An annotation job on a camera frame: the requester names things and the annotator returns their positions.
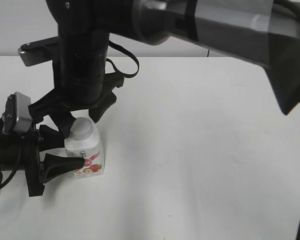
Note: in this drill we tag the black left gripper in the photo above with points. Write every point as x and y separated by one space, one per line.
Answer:
37 174

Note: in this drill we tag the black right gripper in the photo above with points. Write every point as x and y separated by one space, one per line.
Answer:
55 104

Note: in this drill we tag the white round bottle cap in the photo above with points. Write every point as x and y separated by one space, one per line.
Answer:
81 129

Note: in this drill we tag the white yili yogurt bottle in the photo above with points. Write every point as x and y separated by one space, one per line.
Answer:
91 149

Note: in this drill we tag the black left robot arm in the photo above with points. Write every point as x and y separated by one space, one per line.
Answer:
10 155

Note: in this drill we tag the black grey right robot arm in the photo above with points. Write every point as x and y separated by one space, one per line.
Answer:
262 32

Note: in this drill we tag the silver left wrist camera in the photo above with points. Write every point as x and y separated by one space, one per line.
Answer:
16 117

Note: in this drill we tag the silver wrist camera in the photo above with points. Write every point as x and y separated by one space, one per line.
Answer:
16 117
37 52

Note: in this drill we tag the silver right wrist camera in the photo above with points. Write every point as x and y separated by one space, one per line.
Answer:
37 52

